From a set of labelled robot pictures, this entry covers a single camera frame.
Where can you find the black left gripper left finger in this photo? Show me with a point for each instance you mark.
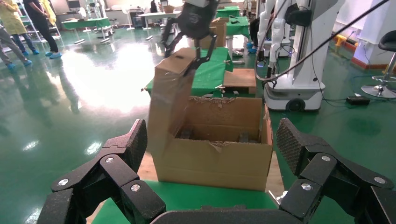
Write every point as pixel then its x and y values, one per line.
pixel 102 179

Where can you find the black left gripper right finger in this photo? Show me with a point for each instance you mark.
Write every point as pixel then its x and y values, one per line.
pixel 328 179

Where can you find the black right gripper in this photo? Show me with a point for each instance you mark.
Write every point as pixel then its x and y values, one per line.
pixel 198 21

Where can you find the brown cardboard carton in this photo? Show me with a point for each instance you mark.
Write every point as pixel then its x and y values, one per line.
pixel 220 31

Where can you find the large open cardboard carton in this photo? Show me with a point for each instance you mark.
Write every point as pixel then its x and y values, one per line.
pixel 216 164

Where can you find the green tablecloth with clips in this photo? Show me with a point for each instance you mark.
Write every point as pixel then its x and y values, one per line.
pixel 210 74

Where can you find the white table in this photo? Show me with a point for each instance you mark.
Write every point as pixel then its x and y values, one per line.
pixel 157 14

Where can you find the green cloth covered table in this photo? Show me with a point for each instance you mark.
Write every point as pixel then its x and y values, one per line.
pixel 238 26
pixel 86 23
pixel 229 12

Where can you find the low wooden platform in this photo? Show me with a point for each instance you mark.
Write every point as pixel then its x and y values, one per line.
pixel 239 77

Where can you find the seated person dark clothes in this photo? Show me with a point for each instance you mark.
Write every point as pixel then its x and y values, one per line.
pixel 255 31

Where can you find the black power adapter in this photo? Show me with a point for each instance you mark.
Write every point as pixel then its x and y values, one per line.
pixel 357 100

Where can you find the white robot with arms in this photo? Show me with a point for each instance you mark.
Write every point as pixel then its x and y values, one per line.
pixel 278 31

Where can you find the large green tablecloth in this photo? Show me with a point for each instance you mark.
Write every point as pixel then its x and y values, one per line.
pixel 198 194

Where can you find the white wheeled robot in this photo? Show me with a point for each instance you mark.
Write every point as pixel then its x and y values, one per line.
pixel 309 61

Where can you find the person in yellow top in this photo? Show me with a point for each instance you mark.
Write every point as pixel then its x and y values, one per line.
pixel 49 12

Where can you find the person in black clothes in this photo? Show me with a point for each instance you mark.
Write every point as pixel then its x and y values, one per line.
pixel 41 21

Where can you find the black stool chrome base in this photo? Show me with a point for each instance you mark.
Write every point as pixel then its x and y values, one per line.
pixel 388 41

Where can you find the person in grey trousers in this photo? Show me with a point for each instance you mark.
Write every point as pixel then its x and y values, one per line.
pixel 9 46

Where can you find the person in yellow coat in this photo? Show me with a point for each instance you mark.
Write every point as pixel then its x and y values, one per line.
pixel 10 18

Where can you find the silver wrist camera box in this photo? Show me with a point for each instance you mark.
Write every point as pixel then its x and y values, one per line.
pixel 199 2

